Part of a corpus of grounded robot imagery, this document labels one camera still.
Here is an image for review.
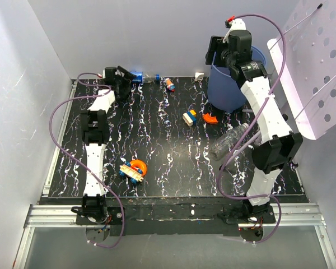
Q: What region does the clear Pepsi bottle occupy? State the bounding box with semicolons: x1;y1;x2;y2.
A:
131;71;160;84

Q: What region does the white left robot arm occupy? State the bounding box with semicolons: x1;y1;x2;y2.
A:
80;66;136;224

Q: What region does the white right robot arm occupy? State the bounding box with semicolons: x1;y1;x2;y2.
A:
206;30;303;224

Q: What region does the blue plastic bin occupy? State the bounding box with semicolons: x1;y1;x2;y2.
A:
208;46;267;113

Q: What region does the small white corner block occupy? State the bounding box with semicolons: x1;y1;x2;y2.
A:
194;72;204;82

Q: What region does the small toy figure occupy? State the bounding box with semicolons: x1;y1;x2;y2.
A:
165;78;175;92

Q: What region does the white perforated panel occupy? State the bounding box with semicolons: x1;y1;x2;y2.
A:
267;1;336;140

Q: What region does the orange curved toy piece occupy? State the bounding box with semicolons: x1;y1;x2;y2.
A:
202;113;218;124

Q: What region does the white blue yellow block stack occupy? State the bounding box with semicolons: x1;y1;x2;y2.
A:
183;109;197;127

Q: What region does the beige toy car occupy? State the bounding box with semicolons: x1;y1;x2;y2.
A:
119;163;143;184

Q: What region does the clear bottle near tripod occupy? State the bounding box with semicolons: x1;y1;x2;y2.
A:
209;123;249;161

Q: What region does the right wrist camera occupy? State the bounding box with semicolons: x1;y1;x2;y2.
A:
226;16;246;35

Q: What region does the orange ring toy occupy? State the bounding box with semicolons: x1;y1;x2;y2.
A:
129;160;147;177

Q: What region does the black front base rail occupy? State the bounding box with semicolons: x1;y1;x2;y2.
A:
40;194;309;238

